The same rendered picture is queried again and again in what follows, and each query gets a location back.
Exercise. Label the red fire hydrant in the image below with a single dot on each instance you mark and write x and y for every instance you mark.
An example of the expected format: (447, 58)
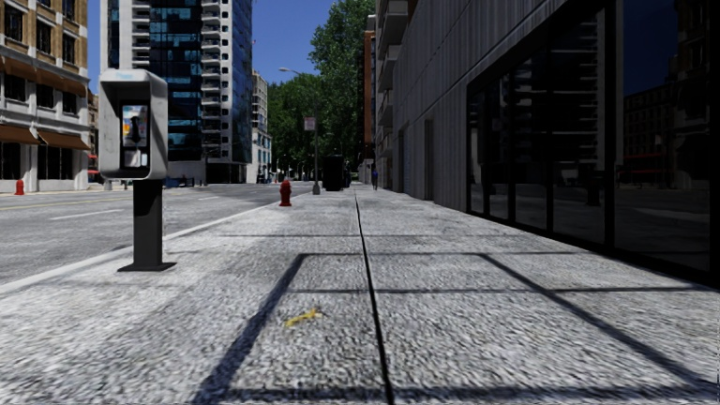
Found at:
(286, 193)
(19, 187)

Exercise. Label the white box on a post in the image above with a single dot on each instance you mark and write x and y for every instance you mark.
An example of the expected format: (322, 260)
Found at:
(133, 124)

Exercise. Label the tan brick building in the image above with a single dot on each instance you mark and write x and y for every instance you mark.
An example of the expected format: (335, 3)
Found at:
(42, 67)

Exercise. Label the glass tower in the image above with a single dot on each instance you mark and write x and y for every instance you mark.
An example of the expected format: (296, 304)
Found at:
(180, 62)

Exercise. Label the red brick building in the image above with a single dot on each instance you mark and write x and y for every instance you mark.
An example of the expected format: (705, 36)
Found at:
(368, 101)

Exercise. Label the grey concrete building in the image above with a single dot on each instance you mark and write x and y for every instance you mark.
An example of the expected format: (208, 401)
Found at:
(540, 95)

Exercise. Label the pale concrete building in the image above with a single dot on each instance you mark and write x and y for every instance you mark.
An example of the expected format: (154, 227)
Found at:
(260, 135)

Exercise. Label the person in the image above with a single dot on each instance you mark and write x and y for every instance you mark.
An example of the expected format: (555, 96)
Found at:
(374, 178)

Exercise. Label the grey street lamp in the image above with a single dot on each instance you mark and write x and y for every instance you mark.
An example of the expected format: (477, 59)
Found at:
(316, 146)

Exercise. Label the trees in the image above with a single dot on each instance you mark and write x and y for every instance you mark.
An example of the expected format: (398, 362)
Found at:
(326, 95)

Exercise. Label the yellow banana peel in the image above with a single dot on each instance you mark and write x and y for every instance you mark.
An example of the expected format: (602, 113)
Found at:
(302, 317)

